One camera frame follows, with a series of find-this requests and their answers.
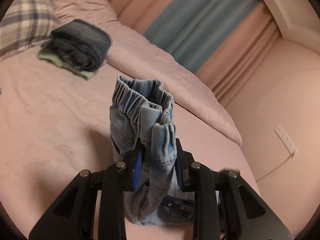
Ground light blue denim pants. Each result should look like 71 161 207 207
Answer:
110 76 194 225

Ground pink duvet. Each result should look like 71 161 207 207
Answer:
52 0 242 145

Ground pink curtain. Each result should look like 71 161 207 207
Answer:
108 0 281 106

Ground folded light green garment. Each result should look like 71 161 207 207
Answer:
36 49 106 81

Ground folded dark denim jeans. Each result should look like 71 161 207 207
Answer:
40 19 111 72

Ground teal curtain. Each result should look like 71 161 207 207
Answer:
144 0 260 73

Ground plaid pillow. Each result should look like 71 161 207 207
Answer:
1 0 59 60

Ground white power cable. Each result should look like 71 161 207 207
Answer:
255 154 293 183

